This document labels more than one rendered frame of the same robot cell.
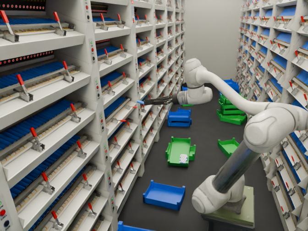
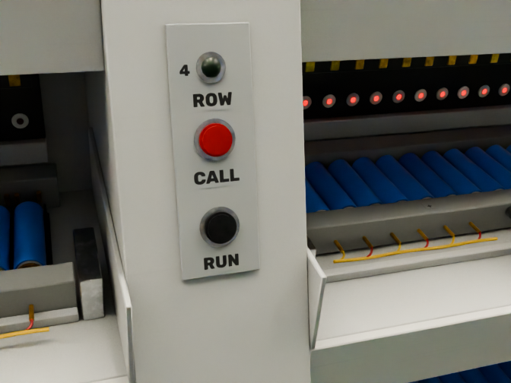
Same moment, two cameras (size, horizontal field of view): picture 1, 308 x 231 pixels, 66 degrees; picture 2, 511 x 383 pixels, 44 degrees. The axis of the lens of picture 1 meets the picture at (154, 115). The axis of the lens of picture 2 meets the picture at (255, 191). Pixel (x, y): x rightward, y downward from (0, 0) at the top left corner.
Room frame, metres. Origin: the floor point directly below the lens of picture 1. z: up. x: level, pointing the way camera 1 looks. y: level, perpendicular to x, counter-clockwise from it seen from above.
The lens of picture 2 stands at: (1.78, -0.14, 0.89)
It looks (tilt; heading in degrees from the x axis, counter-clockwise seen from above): 11 degrees down; 59
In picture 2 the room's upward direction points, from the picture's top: 2 degrees counter-clockwise
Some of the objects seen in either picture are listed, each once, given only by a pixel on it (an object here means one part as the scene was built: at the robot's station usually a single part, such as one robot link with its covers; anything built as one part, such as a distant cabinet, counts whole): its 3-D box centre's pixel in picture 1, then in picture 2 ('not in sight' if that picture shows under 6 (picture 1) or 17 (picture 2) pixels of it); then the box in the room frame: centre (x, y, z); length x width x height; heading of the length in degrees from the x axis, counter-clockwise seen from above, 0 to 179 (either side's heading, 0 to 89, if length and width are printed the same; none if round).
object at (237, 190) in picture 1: (230, 181); not in sight; (1.25, -0.47, 0.40); 0.18 x 0.16 x 0.22; 127
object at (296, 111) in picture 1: (288, 117); not in sight; (0.99, -0.61, 0.93); 0.18 x 0.14 x 0.13; 37
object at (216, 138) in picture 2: not in sight; (214, 139); (1.92, 0.13, 0.85); 0.02 x 0.01 x 0.02; 166
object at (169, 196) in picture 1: (164, 194); not in sight; (1.57, -0.06, 0.04); 0.30 x 0.20 x 0.08; 69
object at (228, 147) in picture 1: (232, 147); not in sight; (2.27, -0.84, 0.04); 0.30 x 0.20 x 0.08; 10
